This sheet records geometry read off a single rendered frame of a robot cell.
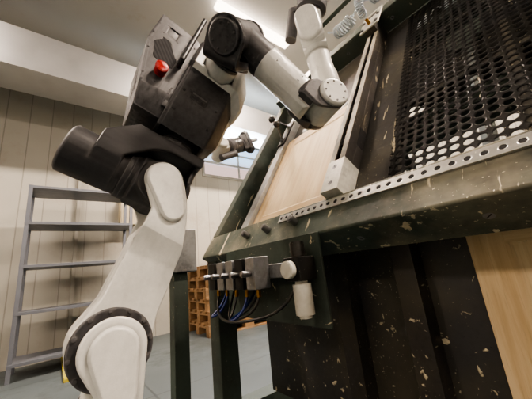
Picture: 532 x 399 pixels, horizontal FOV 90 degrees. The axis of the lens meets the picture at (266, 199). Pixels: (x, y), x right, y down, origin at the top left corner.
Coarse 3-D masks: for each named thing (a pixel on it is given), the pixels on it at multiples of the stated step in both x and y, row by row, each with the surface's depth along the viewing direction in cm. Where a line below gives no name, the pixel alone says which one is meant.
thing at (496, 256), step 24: (480, 240) 62; (504, 240) 59; (528, 240) 56; (480, 264) 62; (504, 264) 59; (528, 264) 56; (504, 288) 58; (528, 288) 56; (504, 312) 58; (528, 312) 55; (504, 336) 58; (528, 336) 55; (504, 360) 57; (528, 360) 55; (528, 384) 54
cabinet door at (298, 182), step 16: (336, 112) 117; (336, 128) 108; (288, 144) 141; (304, 144) 125; (320, 144) 111; (288, 160) 128; (304, 160) 114; (320, 160) 102; (288, 176) 116; (304, 176) 105; (320, 176) 95; (272, 192) 118; (288, 192) 106; (304, 192) 96; (320, 192) 88; (272, 208) 109; (288, 208) 98
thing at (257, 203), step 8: (296, 128) 149; (288, 136) 143; (280, 152) 136; (280, 160) 135; (272, 168) 131; (272, 176) 128; (264, 184) 125; (264, 192) 123; (256, 200) 121; (256, 208) 117; (248, 216) 117; (248, 224) 112
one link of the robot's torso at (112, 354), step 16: (112, 320) 48; (128, 320) 49; (96, 336) 46; (112, 336) 47; (128, 336) 48; (144, 336) 50; (80, 352) 44; (96, 352) 45; (112, 352) 46; (128, 352) 47; (144, 352) 50; (80, 368) 44; (96, 368) 44; (112, 368) 45; (128, 368) 47; (144, 368) 49; (96, 384) 44; (112, 384) 45; (128, 384) 46
